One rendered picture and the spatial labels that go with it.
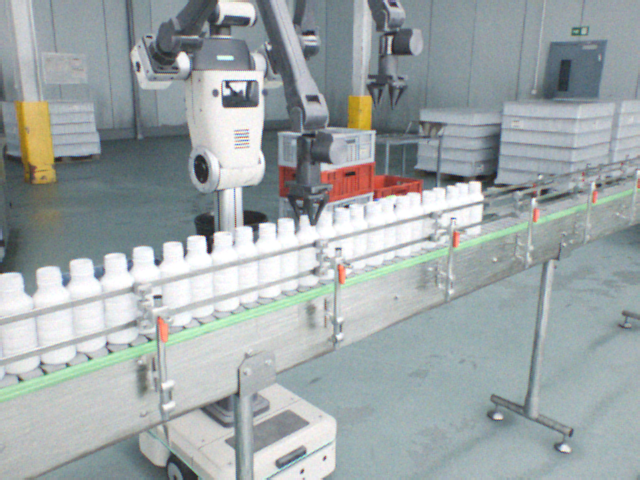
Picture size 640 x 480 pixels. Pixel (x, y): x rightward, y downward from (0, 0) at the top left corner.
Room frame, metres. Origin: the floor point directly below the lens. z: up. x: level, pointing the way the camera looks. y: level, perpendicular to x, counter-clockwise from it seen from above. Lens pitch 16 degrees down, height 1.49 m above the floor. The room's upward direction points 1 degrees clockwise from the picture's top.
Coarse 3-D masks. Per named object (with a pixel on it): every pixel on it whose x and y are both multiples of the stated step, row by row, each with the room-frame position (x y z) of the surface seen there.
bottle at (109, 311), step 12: (108, 264) 1.00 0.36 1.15; (120, 264) 1.00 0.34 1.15; (108, 276) 1.00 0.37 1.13; (120, 276) 1.00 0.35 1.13; (108, 288) 0.99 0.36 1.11; (108, 300) 0.99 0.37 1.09; (120, 300) 0.99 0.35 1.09; (132, 300) 1.01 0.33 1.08; (108, 312) 0.99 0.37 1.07; (120, 312) 0.99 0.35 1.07; (132, 312) 1.00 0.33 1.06; (108, 324) 0.99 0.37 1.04; (108, 336) 0.99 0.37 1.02; (120, 336) 0.99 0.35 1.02; (132, 336) 1.00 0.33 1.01
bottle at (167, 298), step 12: (168, 252) 1.08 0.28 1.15; (180, 252) 1.09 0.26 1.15; (168, 264) 1.07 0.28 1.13; (180, 264) 1.08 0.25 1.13; (168, 276) 1.06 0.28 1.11; (168, 288) 1.07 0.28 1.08; (180, 288) 1.07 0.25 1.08; (168, 300) 1.07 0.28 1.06; (180, 300) 1.07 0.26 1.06; (168, 324) 1.07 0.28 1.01; (180, 324) 1.07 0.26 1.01
